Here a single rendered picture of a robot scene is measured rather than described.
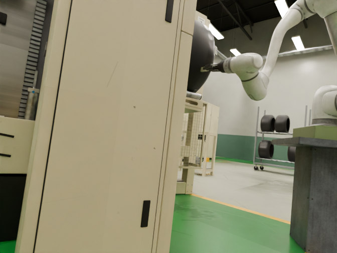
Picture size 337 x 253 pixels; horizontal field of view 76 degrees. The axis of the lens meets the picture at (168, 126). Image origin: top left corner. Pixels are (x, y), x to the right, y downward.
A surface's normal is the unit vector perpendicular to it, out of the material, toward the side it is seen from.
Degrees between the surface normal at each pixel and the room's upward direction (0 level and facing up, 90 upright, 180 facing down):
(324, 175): 90
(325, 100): 89
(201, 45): 89
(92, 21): 90
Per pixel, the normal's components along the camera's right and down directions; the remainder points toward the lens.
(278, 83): -0.64, -0.13
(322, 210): -0.17, -0.09
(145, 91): 0.54, 0.00
